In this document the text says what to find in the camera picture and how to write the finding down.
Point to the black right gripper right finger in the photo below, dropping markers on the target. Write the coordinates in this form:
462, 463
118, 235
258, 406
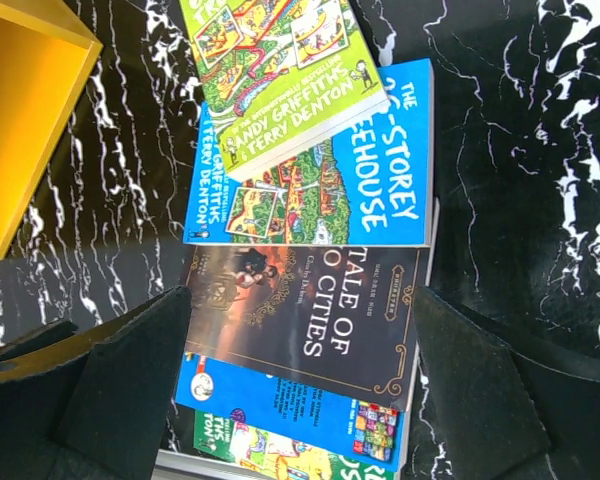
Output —
510, 405

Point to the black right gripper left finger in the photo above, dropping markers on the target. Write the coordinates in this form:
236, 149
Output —
92, 404

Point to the blue paperback book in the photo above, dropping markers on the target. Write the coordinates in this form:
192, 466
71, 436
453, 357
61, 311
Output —
357, 429

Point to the dark Tale of Two Cities book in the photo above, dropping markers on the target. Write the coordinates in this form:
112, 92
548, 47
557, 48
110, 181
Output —
335, 318

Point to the blue 26-storey treehouse book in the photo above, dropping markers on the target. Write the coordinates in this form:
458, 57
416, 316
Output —
370, 185

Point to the light green 65-storey treehouse book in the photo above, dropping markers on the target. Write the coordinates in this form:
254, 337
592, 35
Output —
280, 76

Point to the green 104-storey treehouse book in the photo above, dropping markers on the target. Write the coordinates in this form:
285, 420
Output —
204, 436

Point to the yellow wooden shelf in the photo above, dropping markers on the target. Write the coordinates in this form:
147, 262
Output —
46, 56

